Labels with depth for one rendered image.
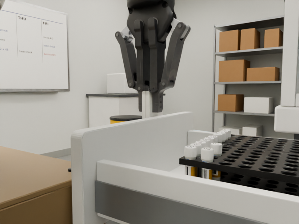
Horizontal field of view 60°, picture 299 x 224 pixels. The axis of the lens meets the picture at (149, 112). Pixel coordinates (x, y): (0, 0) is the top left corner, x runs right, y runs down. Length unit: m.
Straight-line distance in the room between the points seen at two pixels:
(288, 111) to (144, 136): 0.84
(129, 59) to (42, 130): 3.41
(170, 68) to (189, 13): 4.97
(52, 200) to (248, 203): 0.19
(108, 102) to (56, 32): 1.19
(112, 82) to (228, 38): 1.95
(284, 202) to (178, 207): 0.08
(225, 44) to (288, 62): 3.31
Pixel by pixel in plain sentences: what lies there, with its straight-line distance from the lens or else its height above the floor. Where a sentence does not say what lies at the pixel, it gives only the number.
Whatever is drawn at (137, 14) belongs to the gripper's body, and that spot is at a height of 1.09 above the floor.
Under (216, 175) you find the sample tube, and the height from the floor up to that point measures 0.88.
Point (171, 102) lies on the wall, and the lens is 5.35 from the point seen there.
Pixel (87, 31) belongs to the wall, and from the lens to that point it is 4.31.
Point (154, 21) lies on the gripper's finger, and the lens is 0.41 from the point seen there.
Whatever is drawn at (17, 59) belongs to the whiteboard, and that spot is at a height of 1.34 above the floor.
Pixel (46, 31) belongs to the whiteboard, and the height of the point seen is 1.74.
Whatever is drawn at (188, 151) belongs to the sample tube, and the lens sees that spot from 0.27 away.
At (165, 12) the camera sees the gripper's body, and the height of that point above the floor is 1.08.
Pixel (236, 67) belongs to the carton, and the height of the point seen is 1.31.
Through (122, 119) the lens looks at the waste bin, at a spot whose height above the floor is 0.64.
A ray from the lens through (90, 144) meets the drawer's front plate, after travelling 0.28.
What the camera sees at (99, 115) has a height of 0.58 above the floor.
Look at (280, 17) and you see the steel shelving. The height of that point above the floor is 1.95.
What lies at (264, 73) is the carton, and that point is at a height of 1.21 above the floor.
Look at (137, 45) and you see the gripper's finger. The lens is 0.42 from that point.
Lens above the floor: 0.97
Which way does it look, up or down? 5 degrees down
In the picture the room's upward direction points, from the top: straight up
